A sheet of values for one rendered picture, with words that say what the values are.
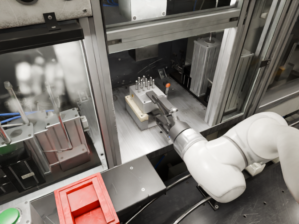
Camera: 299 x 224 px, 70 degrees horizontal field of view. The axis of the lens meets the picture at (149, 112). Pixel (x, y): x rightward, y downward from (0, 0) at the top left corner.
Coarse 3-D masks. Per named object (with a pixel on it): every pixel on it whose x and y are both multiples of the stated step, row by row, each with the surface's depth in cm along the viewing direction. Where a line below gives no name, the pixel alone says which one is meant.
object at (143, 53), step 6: (138, 48) 68; (144, 48) 69; (150, 48) 70; (156, 48) 71; (132, 54) 71; (138, 54) 69; (144, 54) 70; (150, 54) 71; (156, 54) 72; (138, 60) 71
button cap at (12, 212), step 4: (8, 208) 45; (12, 208) 45; (4, 212) 44; (8, 212) 44; (12, 212) 44; (16, 212) 44; (0, 216) 44; (4, 216) 44; (8, 216) 44; (12, 216) 44; (16, 216) 44; (0, 220) 43; (4, 220) 43; (8, 220) 43; (12, 220) 43; (16, 220) 44
